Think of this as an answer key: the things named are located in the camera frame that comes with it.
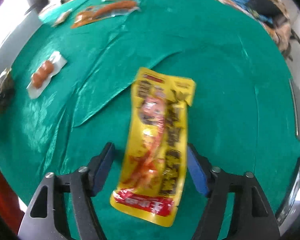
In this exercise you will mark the dark wooden chair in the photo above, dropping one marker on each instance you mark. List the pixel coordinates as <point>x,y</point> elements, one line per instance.
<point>293,42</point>

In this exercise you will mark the small beige packet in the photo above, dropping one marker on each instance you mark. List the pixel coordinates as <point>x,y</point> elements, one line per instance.
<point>61,17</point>

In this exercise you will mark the blue plastic bag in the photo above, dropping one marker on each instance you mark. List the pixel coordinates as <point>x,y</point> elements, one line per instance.
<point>240,0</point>

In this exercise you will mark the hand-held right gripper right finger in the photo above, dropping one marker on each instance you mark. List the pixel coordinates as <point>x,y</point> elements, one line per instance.
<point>196,172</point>

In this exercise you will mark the long yellow packet red label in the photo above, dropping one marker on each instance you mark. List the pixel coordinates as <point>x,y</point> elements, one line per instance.
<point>155,135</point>

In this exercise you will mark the white cardboard box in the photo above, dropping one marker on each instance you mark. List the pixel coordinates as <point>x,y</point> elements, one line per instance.
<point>15,37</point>

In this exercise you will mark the grey phone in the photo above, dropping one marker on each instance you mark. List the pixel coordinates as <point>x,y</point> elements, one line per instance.
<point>298,110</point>

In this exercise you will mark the orange sausage packet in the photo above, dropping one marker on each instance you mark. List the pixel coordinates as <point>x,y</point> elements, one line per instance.
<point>107,10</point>

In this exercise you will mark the black bag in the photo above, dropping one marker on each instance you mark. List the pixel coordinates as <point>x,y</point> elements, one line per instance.
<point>262,2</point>

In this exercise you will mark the brown nuts bag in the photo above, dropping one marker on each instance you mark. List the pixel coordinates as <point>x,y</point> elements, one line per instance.
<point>2,92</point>

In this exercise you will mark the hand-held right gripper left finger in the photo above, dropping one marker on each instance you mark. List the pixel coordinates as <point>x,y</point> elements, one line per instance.
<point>103,170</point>

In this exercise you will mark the white meatball skewer packet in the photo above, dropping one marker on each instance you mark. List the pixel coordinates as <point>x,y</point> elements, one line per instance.
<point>43,74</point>

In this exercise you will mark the green satin cloth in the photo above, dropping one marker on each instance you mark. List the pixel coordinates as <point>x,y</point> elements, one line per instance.
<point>215,80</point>

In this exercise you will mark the black phone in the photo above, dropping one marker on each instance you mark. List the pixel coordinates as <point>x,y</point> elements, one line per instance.
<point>293,192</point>

